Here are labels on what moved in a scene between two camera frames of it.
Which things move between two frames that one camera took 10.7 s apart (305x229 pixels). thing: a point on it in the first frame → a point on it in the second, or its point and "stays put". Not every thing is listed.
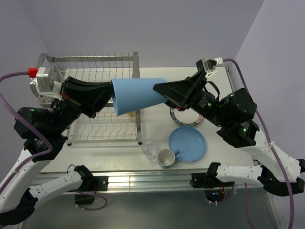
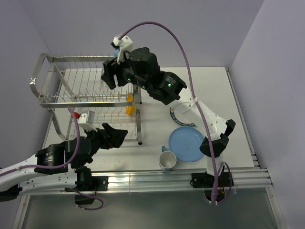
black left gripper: [88, 97] → [112, 138]
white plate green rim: [188, 118] stays put
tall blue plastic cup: [131, 95] → [116, 53]
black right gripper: [182, 93] → [109, 67]
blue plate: [190, 142] stays put
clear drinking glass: [149, 149] → [103, 83]
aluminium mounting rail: [150, 180] stays put
